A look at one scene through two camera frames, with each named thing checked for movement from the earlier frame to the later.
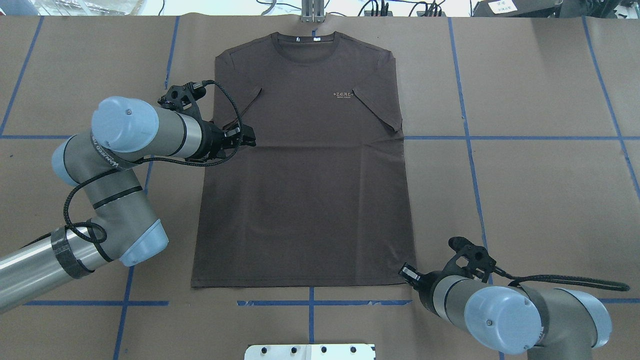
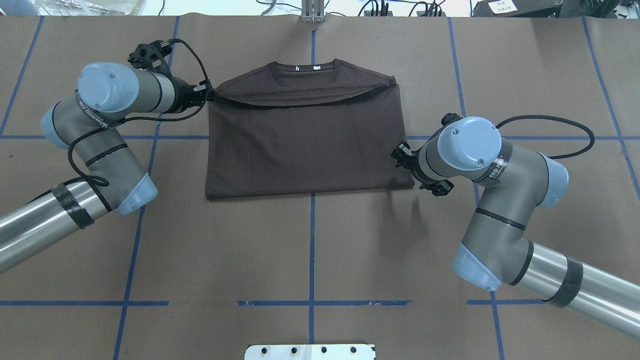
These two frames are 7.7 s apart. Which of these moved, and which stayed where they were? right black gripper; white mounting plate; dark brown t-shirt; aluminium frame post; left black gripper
Moved: right black gripper; left black gripper; dark brown t-shirt
Stayed: white mounting plate; aluminium frame post
